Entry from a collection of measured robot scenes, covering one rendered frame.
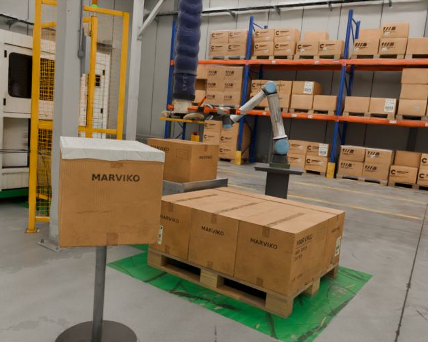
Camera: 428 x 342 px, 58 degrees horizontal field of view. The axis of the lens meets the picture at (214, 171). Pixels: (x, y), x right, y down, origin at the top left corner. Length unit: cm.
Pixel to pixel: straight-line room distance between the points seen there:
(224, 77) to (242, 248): 949
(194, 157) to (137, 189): 196
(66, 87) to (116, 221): 193
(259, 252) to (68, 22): 229
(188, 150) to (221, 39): 871
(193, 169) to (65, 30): 156
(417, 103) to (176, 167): 756
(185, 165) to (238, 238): 120
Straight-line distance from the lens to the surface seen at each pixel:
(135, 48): 681
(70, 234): 166
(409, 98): 1034
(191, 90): 379
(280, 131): 399
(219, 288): 282
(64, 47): 343
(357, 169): 1037
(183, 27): 386
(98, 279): 204
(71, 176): 160
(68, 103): 342
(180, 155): 362
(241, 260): 263
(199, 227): 278
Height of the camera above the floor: 116
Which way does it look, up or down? 7 degrees down
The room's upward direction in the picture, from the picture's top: 5 degrees clockwise
